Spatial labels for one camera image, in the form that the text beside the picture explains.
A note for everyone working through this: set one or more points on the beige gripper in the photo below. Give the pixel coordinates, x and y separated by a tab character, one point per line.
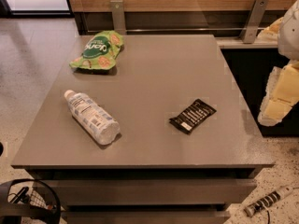
290	34

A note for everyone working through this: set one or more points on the clear blue-labelled plastic bottle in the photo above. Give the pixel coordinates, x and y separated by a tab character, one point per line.
93	118

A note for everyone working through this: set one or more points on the black snack wrapper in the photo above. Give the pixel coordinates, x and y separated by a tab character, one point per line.
192	116

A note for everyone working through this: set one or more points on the grey drawer cabinet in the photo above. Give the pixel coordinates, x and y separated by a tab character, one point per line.
152	173

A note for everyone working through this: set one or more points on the green chip bag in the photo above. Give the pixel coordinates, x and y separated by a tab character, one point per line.
100	53

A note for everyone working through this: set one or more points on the right metal wall bracket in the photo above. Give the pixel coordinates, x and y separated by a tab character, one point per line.
249	32

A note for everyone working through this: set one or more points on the metal wall bracket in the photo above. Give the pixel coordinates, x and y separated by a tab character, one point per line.
249	32
118	16

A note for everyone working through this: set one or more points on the wooden wall panel counter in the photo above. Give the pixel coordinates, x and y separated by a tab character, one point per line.
217	17

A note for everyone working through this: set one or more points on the left metal wall bracket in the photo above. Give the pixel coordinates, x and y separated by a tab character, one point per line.
118	16

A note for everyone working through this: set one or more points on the black wire basket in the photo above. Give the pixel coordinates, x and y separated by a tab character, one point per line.
29	198

